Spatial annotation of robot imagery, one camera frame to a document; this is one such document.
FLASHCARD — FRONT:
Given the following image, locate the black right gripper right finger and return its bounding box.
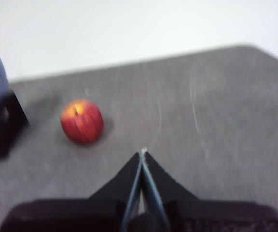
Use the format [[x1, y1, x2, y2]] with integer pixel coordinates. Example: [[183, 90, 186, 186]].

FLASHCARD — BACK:
[[141, 150, 200, 231]]

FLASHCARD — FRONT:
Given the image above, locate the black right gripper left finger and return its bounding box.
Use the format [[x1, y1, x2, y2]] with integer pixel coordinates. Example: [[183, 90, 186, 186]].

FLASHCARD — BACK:
[[88, 152, 143, 231]]

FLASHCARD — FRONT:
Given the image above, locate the red yellow apple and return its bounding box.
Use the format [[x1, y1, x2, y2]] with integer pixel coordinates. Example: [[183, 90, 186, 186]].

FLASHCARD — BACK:
[[60, 98, 105, 146]]

